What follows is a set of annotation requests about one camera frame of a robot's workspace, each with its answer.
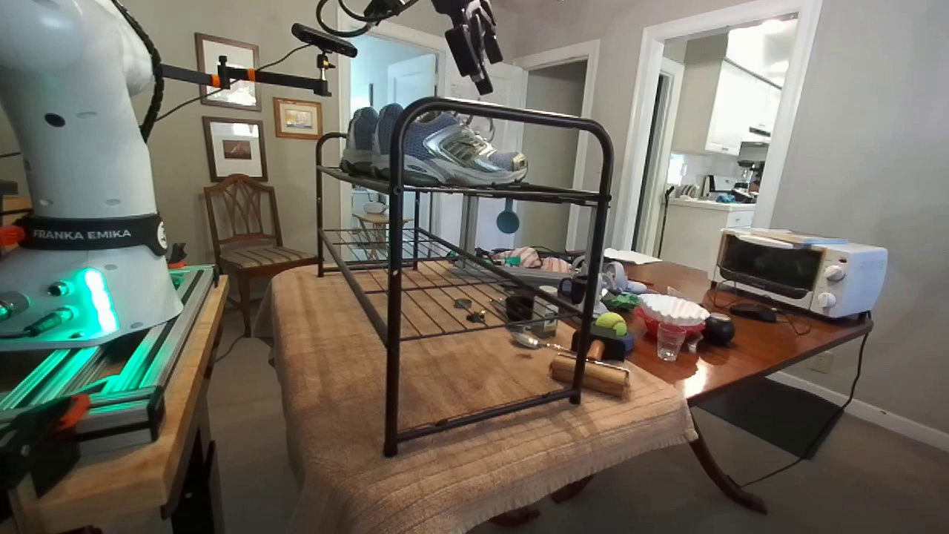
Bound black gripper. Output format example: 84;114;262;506
429;0;508;99

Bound grey blue white sneaker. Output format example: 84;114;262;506
374;107;530;190
337;102;410;184

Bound white door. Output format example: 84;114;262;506
432;47;535;255

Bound blue round utensil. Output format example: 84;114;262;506
494;196;524;239

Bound small wooden framed picture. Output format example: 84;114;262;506
272;95;327;142

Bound pink striped cloth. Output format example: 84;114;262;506
483;243;582;282

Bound tall dark framed picture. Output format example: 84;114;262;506
193;30;265;117

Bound white paper sheet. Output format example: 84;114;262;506
603;248;665;268

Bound black mug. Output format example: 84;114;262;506
558;273;597;307

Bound black measuring cup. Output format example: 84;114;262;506
505;292;536;328

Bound black metal shoe rack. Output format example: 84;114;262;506
312;95;618;460

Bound square framed landscape picture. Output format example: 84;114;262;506
202;117;269;184

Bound white kitchen counter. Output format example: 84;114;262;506
658;190;760;277

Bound green crumpled object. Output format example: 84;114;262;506
598;288;641;316

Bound yellow green tennis ball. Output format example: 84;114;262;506
592;310;631;341

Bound brown wooden chair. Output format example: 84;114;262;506
202;174;319;340

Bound red bowl with white lid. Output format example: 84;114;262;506
634;292;715;346

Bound dark blue small container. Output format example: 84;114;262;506
597;337;637;366

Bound clear plastic cup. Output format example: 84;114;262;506
656;322;690;366

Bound beige woven tablecloth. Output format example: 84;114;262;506
259;258;701;534

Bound black round container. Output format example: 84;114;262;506
701;316;738;350

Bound white toaster oven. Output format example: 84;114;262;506
709;230;890;323

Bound dark wooden table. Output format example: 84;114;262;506
487;255;879;528

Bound wooden robot cart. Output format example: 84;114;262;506
0;273;232;534

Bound black orange clamp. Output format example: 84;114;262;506
0;392;94;500

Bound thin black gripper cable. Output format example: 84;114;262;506
314;0;438;41

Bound black bar camera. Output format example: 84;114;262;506
288;22;362;59

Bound black boom camera stand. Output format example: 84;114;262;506
156;55;336;102

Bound white kitchen wall cabinets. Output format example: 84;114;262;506
704;27;801;162

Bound thick black robot hose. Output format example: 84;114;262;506
110;0;165;142

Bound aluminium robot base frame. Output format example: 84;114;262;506
0;261;219;446

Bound black toaster power cord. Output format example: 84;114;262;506
738;323;876;491

